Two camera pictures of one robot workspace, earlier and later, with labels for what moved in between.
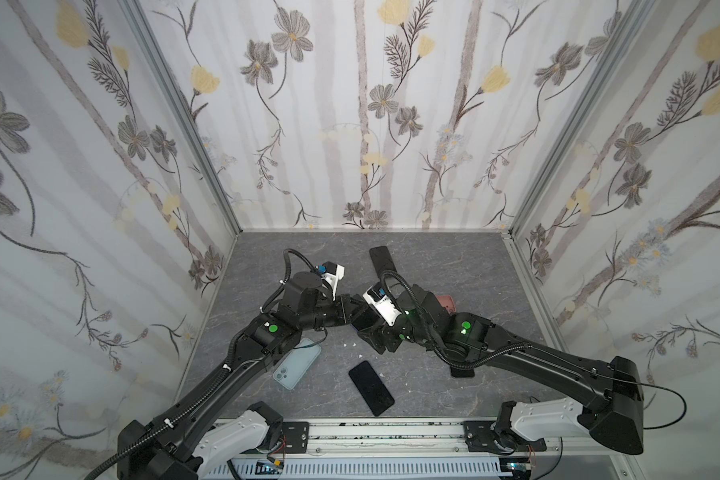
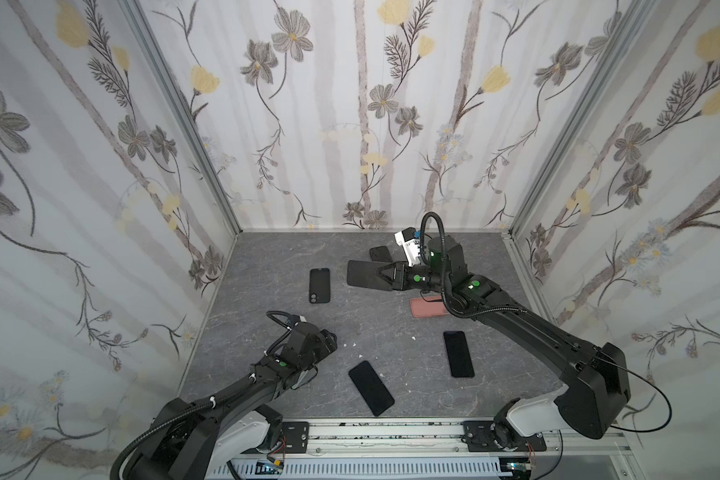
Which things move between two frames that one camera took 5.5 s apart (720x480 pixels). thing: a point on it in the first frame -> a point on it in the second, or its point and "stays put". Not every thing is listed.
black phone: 382,260 stays put
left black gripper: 343,313 -> 325,344
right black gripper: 381,321 -> 397,276
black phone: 371,388 stays put
